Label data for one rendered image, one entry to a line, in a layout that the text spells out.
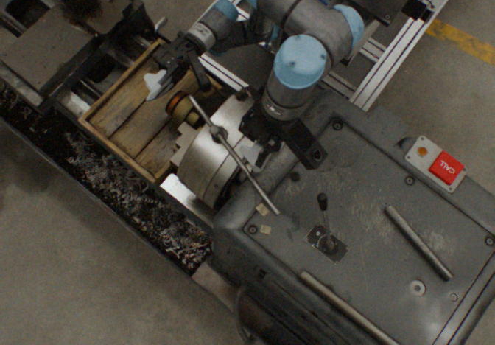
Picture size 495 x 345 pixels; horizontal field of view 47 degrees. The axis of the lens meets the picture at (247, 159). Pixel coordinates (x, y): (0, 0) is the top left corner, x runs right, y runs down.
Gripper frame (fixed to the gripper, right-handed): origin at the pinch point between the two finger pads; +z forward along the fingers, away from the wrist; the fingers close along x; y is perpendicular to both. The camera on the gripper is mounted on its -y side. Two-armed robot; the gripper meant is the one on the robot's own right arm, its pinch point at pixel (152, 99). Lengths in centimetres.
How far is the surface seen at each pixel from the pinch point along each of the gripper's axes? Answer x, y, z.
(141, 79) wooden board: -19.1, 14.1, -7.6
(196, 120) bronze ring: 3.3, -13.8, -2.0
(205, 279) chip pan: -54, -37, 24
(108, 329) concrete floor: -108, -15, 61
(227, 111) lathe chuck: 16.1, -21.6, -4.8
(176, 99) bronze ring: 4.2, -6.4, -2.8
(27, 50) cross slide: -10.5, 41.6, 9.2
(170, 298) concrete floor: -108, -27, 36
